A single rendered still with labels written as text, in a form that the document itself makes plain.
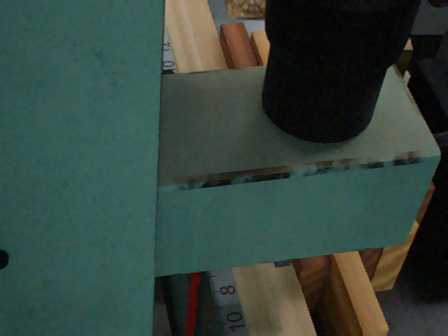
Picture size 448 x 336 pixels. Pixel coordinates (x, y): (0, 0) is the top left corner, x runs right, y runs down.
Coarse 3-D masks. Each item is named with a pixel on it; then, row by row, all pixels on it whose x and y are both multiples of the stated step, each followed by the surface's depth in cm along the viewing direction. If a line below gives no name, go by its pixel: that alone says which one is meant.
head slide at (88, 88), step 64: (0, 0) 22; (64, 0) 22; (128, 0) 23; (0, 64) 23; (64, 64) 24; (128, 64) 24; (0, 128) 25; (64, 128) 26; (128, 128) 26; (0, 192) 28; (64, 192) 28; (128, 192) 29; (0, 256) 30; (64, 256) 31; (128, 256) 32; (0, 320) 33; (64, 320) 34; (128, 320) 35
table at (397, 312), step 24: (216, 0) 71; (216, 24) 68; (264, 24) 69; (408, 264) 54; (432, 264) 54; (408, 288) 53; (432, 288) 53; (312, 312) 51; (384, 312) 51; (408, 312) 52; (432, 312) 52
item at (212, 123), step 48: (192, 96) 38; (240, 96) 39; (384, 96) 39; (192, 144) 36; (240, 144) 37; (288, 144) 37; (336, 144) 37; (384, 144) 37; (432, 144) 37; (192, 192) 35; (240, 192) 36; (288, 192) 37; (336, 192) 37; (384, 192) 38; (192, 240) 38; (240, 240) 39; (288, 240) 40; (336, 240) 40; (384, 240) 41
